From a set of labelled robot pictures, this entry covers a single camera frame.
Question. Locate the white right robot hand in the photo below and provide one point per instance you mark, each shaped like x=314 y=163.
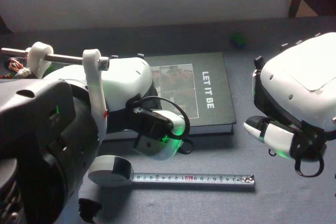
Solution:
x=302 y=82

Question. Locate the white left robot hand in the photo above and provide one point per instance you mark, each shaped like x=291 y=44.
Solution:
x=126 y=77

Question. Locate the grey and black tape measure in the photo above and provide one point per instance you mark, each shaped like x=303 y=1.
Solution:
x=110 y=171

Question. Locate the black Let It Be album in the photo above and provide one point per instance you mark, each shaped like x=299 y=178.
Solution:
x=215 y=90

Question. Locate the green and blue block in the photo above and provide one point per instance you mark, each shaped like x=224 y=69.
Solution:
x=239 y=41

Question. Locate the grey table cloth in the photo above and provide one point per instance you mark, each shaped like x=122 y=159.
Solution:
x=183 y=208

